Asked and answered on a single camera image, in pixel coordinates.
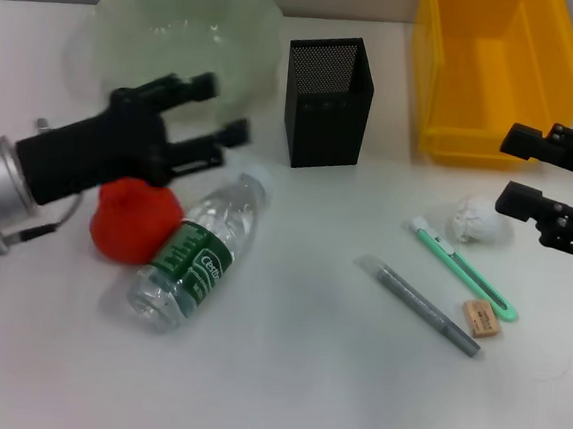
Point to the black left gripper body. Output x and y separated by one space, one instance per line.
96 153

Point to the tan rectangular eraser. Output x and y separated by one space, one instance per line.
480 319

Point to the grey marker pen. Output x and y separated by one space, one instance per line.
419 302

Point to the yellow plastic storage bin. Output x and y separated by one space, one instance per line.
501 57

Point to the green utility knife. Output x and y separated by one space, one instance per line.
481 286

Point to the red-orange toy orange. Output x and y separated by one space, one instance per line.
125 225

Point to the black mesh pen holder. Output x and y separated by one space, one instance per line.
324 127

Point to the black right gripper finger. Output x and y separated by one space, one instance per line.
523 142
518 202

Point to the white paper ball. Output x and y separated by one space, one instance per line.
476 221

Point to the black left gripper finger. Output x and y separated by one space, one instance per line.
182 87
202 149

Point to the clear glass fruit plate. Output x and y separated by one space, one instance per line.
182 30

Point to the small silver left wrist stub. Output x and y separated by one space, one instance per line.
44 125

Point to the clear green-label water bottle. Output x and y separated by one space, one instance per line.
197 262

